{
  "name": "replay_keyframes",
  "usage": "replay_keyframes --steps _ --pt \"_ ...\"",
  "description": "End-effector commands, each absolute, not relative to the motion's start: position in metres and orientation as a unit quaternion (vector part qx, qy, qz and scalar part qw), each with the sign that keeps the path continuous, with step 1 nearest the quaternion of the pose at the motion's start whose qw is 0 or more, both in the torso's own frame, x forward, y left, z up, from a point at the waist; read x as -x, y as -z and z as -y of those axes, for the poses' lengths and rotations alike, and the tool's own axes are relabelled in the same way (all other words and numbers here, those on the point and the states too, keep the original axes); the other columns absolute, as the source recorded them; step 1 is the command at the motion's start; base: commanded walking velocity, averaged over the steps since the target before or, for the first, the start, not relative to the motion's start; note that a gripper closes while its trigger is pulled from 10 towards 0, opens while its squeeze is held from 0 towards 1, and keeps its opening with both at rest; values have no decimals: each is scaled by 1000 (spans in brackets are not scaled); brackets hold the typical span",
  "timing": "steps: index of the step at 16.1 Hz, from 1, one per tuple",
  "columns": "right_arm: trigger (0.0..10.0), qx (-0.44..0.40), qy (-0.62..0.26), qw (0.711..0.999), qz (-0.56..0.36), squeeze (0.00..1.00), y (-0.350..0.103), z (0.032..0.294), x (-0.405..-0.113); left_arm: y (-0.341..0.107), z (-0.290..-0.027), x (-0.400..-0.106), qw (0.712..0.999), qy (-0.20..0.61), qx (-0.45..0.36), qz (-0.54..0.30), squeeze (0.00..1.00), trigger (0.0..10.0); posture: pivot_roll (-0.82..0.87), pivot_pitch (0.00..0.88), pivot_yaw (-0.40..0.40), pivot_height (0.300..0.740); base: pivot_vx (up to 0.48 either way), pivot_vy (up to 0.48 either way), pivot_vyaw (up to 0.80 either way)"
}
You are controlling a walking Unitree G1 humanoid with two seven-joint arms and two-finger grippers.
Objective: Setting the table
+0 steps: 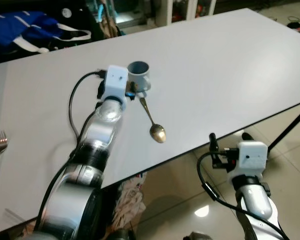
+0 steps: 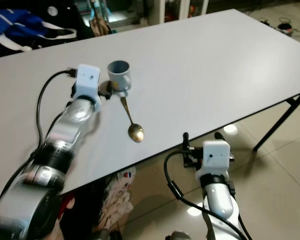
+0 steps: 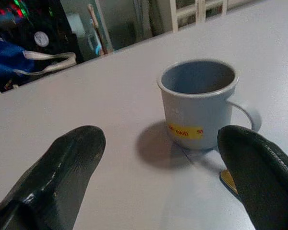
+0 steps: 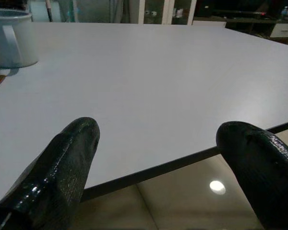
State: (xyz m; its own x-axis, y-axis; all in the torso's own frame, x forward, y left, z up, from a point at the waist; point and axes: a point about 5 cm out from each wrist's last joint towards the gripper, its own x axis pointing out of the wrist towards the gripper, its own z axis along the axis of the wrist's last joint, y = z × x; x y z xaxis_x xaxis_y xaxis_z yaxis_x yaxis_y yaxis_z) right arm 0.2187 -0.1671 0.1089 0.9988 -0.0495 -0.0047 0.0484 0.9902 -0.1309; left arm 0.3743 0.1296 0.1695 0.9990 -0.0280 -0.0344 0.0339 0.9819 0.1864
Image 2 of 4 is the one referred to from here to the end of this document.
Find robot right leg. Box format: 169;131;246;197
167;230;197;240

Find blue bag with white straps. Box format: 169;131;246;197
0;8;77;53

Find robot left leg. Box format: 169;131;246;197
91;229;122;240

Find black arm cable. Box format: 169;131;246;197
164;151;246;240
36;70;78;151

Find floor cables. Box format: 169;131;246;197
260;17;296;37

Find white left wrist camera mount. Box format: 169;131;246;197
76;64;102;102

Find white cabinet frame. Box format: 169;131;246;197
157;0;211;25

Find robot leg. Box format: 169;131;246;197
91;229;122;240
167;230;197;240

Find glass display cabinet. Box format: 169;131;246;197
95;0;158;26

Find metal spoon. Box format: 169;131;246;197
119;96;145;144

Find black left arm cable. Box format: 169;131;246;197
36;70;78;151

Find brown leather bag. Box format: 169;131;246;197
91;0;115;37

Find black table leg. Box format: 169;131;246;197
252;90;300;152

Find grey mug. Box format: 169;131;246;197
107;60;133;98

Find red white cloth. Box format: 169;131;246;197
62;195;76;218

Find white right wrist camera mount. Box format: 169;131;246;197
201;140;231;176

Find black bag with round logo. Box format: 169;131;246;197
37;0;96;38

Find white printed plastic bag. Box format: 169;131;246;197
101;166;139;232

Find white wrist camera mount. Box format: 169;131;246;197
201;140;231;176
76;64;102;102

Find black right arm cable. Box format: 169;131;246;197
164;151;246;240

